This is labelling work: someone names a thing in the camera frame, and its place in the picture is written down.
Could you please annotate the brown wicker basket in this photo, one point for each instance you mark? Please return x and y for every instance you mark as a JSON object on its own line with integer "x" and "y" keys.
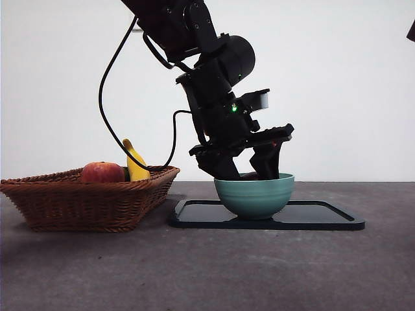
{"x": 84, "y": 207}

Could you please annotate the yellow banana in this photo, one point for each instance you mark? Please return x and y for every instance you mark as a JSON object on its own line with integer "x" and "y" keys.
{"x": 140, "y": 175}

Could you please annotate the teal bowl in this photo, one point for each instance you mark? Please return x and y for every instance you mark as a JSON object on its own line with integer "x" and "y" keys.
{"x": 256, "y": 199}

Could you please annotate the dark purple plum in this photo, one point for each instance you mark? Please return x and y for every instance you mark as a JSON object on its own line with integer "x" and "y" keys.
{"x": 251, "y": 176}

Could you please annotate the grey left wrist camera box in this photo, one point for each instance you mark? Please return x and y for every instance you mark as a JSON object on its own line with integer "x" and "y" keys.
{"x": 264, "y": 101}

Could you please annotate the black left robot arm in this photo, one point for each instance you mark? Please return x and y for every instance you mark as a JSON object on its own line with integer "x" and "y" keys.
{"x": 175, "y": 29}

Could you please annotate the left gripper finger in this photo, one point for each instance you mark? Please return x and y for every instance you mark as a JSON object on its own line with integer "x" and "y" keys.
{"x": 267, "y": 162}
{"x": 220, "y": 166}

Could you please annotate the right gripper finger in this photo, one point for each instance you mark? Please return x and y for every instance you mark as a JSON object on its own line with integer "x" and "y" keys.
{"x": 412, "y": 30}

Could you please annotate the dark green fruit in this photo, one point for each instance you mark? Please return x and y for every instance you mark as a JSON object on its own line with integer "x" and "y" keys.
{"x": 127, "y": 177}

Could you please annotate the dark rectangular tray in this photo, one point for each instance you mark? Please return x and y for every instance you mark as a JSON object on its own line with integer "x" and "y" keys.
{"x": 311, "y": 220}

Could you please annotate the red apple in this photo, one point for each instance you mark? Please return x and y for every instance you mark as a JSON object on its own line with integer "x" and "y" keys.
{"x": 103, "y": 173}

